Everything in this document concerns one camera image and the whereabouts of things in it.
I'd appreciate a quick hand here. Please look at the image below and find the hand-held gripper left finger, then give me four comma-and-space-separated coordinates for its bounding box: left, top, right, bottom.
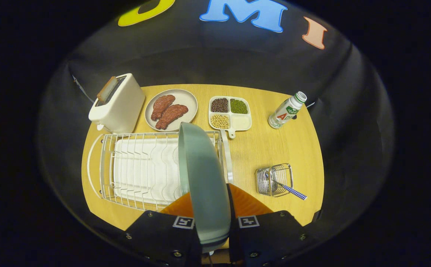
123, 191, 203, 267

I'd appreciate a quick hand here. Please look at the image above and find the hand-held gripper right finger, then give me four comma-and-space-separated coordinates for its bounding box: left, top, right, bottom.
226, 183, 310, 267

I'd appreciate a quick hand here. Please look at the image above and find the spoon with checkered handle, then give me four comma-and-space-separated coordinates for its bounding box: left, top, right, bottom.
265, 174, 308, 201

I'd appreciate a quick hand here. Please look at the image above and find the metal wire basket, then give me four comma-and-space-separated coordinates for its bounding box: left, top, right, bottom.
255, 164, 294, 197

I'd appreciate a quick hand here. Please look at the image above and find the pale green plate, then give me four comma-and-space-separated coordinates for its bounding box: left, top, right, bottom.
178, 122, 232, 253

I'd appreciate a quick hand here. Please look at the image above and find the white wire dish rack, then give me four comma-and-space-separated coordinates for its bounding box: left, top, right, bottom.
87, 130, 234, 212

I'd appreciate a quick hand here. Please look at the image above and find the beige round plate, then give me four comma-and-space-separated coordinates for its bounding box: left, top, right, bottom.
145, 89, 198, 132

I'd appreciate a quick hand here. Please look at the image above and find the white drip tray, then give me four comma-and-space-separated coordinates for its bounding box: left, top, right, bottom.
113, 138, 186, 205

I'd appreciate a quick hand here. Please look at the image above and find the white divided tray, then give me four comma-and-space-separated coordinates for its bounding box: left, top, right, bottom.
208, 96, 252, 139

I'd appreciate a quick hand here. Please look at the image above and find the brown meat slice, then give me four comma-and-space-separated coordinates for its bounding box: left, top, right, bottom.
151, 95, 176, 121
155, 104, 189, 130

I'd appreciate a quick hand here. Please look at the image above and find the pile of yellow soybeans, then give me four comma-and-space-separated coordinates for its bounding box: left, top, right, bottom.
211, 114, 231, 129

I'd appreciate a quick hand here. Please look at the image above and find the white green drink bottle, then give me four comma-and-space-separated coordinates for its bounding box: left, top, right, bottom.
268, 91, 307, 129

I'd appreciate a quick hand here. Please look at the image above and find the pile of green beans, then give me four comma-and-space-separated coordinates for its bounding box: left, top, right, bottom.
230, 98, 248, 114

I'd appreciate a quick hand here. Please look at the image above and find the cream toaster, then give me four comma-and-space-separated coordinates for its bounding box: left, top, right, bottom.
88, 73, 146, 134

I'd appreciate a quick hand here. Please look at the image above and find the pile of dark red beans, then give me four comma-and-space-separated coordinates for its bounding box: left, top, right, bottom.
211, 98, 229, 113

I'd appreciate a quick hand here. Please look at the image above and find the toast slice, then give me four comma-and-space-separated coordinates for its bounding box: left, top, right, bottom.
97, 76, 117, 103

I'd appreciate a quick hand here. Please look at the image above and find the black backdrop cloth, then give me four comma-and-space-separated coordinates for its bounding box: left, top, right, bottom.
37, 0, 396, 260

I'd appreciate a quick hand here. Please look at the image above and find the toaster power cable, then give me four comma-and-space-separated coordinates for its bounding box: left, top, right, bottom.
72, 75, 94, 103

